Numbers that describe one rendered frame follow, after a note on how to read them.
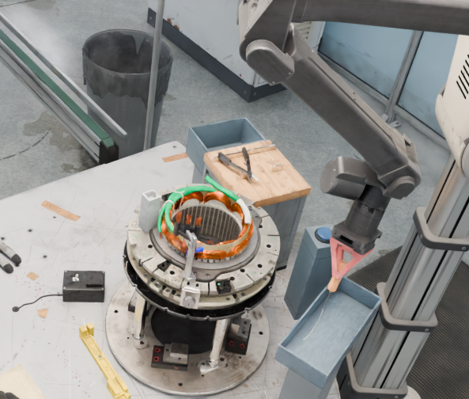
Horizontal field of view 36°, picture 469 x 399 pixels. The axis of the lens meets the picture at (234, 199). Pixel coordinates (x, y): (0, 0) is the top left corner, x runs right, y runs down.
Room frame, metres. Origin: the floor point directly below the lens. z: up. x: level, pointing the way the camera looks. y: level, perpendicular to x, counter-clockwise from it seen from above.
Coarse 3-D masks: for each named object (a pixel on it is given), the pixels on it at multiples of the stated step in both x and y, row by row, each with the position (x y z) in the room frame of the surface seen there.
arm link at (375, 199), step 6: (366, 186) 0.98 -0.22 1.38; (372, 186) 0.97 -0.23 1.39; (366, 192) 0.97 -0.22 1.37; (372, 192) 0.97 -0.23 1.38; (378, 192) 0.97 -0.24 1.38; (360, 198) 0.97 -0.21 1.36; (366, 198) 0.97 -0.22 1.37; (372, 198) 0.96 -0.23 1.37; (378, 198) 0.96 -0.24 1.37; (384, 198) 0.97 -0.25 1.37; (390, 198) 0.98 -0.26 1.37; (366, 204) 0.96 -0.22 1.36; (372, 204) 0.96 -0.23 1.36; (378, 204) 0.96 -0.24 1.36; (384, 204) 0.97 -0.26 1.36; (372, 210) 0.97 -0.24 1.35; (384, 210) 0.97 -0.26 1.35
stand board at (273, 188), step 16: (256, 144) 1.48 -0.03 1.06; (272, 144) 1.49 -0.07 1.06; (208, 160) 1.38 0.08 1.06; (240, 160) 1.40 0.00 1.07; (256, 160) 1.41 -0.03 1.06; (272, 160) 1.43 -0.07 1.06; (224, 176) 1.32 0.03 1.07; (256, 176) 1.35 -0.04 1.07; (272, 176) 1.36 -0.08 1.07; (288, 176) 1.38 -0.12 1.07; (240, 192) 1.28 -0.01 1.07; (256, 192) 1.29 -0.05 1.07; (272, 192) 1.30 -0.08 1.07; (288, 192) 1.31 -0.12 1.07; (304, 192) 1.34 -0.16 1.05
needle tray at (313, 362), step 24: (360, 288) 1.06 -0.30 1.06; (312, 312) 0.99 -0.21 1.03; (336, 312) 1.01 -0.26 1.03; (360, 312) 1.02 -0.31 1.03; (288, 336) 0.89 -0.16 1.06; (312, 336) 0.93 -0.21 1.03; (336, 336) 0.94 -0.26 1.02; (288, 360) 0.85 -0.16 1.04; (312, 360) 0.87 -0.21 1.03; (336, 360) 0.85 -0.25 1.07; (288, 384) 0.92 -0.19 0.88; (312, 384) 0.90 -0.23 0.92
